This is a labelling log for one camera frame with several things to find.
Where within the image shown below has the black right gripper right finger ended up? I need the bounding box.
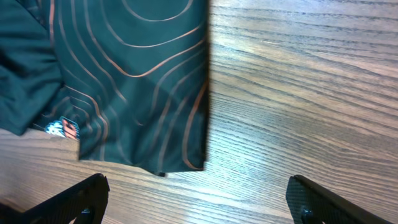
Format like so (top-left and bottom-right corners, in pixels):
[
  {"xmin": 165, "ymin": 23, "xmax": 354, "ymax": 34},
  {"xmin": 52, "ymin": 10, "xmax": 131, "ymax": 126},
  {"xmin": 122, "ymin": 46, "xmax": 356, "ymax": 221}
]
[{"xmin": 285, "ymin": 175, "xmax": 392, "ymax": 224}]

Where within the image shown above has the black patterned sports jersey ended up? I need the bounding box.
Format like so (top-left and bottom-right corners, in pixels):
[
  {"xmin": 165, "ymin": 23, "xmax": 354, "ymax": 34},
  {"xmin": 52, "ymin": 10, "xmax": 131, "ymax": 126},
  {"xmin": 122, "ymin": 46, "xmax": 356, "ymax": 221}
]
[{"xmin": 1, "ymin": 0, "xmax": 209, "ymax": 176}]

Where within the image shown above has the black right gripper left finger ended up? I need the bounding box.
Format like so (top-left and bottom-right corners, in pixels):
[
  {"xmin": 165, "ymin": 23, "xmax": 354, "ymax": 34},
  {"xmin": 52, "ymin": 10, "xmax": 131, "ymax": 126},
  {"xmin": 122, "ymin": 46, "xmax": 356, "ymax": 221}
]
[{"xmin": 1, "ymin": 173, "xmax": 110, "ymax": 224}]

